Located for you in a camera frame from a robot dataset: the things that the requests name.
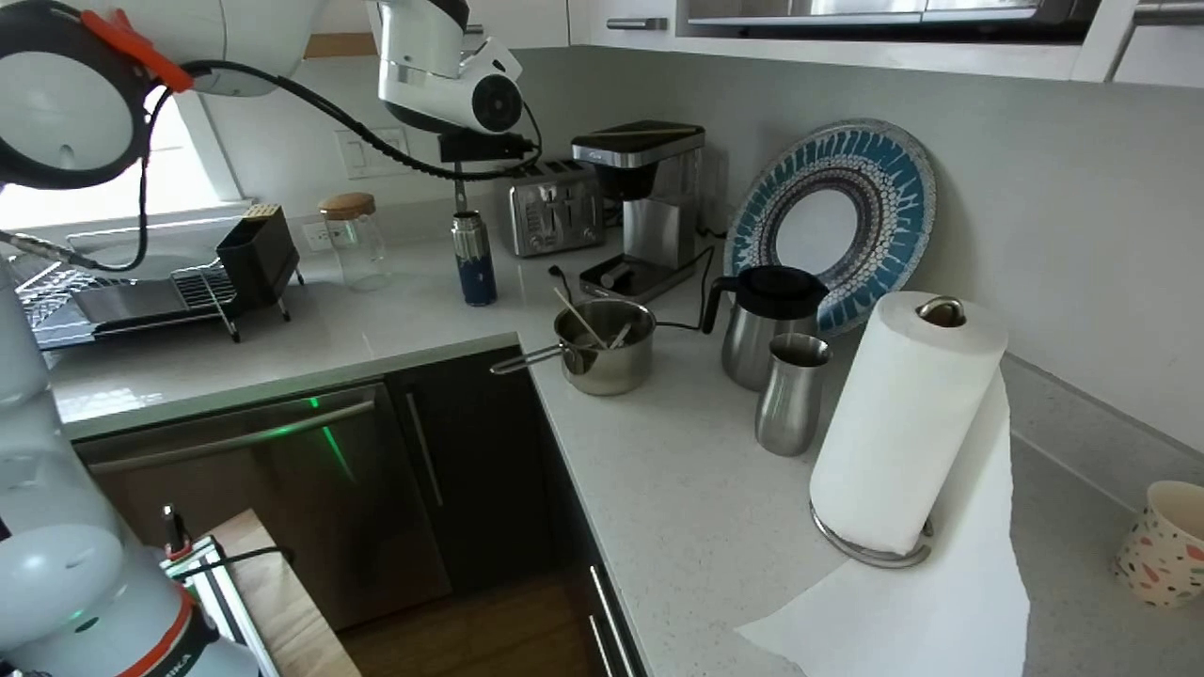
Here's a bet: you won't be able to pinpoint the wooden board with items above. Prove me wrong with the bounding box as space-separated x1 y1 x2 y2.
160 509 361 677

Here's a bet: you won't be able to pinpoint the small steel cup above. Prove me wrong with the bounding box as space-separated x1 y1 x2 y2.
755 333 833 455

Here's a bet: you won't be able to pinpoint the glass jar with cork lid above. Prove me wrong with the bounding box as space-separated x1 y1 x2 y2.
320 190 384 291

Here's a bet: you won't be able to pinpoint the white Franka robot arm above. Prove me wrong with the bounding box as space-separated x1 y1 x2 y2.
0 0 523 677

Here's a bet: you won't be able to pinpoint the black dish rack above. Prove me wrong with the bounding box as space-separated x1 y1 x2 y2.
10 205 299 350

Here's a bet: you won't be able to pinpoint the stainless dishwasher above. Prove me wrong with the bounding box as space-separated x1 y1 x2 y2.
79 382 451 628

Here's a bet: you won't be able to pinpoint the white paper towel roll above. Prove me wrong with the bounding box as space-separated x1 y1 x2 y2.
741 291 1029 677

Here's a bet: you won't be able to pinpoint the blue white decorative plate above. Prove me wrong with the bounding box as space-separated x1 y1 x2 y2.
722 120 937 333

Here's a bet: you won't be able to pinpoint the steel toaster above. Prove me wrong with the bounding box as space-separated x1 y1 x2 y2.
506 163 604 261

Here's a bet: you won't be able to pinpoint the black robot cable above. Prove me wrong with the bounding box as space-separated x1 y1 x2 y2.
0 54 550 278

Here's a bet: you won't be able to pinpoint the dark lower cabinet drawers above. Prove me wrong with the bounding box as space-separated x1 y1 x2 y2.
389 346 647 677

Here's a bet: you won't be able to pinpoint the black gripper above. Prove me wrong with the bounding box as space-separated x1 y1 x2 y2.
436 126 538 163

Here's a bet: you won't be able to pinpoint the black steel coffee maker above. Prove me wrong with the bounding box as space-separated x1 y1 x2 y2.
570 120 705 299

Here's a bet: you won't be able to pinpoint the patterned paper cup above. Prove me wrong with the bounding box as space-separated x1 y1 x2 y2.
1118 481 1204 610

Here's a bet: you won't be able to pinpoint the steel jug with black lid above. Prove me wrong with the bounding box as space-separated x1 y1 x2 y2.
698 268 829 392

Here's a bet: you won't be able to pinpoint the blue steel water bottle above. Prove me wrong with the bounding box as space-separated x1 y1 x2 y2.
451 210 495 303

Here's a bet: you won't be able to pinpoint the stainless steel microwave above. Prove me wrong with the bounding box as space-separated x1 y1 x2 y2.
683 0 1103 40

